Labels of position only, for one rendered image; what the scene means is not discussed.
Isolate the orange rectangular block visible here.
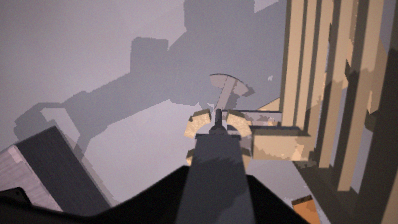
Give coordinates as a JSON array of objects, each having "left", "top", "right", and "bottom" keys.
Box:
[{"left": 291, "top": 195, "right": 320, "bottom": 224}]

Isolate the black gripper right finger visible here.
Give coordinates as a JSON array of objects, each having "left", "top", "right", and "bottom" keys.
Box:
[{"left": 246, "top": 174, "right": 310, "bottom": 224}]

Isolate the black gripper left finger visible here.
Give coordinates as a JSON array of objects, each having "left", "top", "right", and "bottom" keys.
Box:
[{"left": 0, "top": 165, "right": 190, "bottom": 224}]

